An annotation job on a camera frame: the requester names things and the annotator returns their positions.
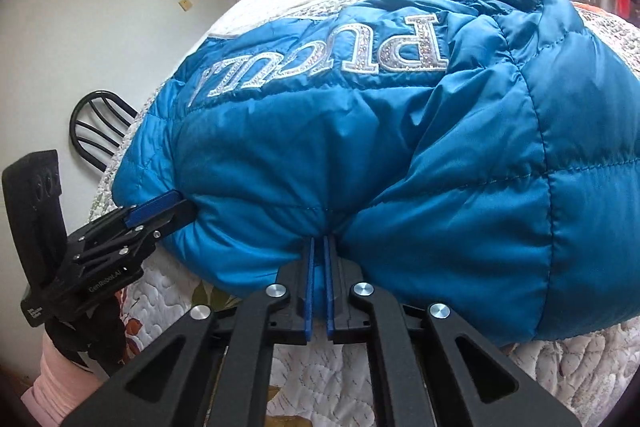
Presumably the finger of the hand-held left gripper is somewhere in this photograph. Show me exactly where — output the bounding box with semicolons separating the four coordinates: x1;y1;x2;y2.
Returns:
92;202;197;265
77;191;184;253

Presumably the person's left forearm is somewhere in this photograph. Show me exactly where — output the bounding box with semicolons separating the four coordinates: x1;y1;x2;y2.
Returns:
22;332;118;427

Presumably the bed with floral quilt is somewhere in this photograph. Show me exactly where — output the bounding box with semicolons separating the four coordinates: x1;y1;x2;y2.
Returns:
90;0;640;427

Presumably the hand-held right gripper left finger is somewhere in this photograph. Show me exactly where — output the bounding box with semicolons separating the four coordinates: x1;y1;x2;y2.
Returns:
60;237;317;427

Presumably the person's left hand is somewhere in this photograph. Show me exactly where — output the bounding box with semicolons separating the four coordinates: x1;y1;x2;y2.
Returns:
47;294;128;380

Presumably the blue quilted puffer jacket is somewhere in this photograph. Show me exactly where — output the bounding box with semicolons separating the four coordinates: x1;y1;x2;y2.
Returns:
111;0;640;345

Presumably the black metal chair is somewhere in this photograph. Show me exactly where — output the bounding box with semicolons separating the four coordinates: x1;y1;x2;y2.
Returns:
70;91;138;170

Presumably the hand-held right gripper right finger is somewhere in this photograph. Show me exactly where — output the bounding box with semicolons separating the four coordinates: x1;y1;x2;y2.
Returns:
322;234;583;427

